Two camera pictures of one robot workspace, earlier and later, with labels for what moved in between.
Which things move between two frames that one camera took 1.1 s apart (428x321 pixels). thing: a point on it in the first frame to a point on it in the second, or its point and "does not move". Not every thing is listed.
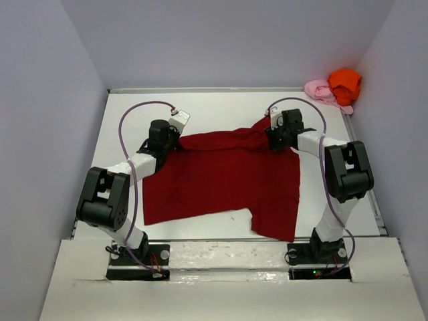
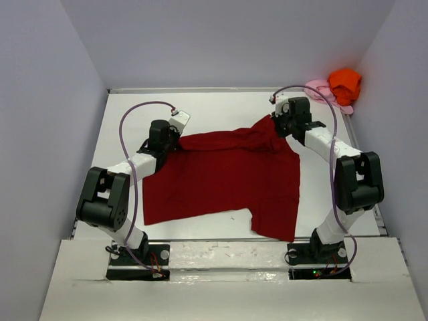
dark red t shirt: (231, 170) does not move
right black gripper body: (277, 138) to (283, 124)
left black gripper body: (173, 137) does not move
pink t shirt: (321, 90) does not move
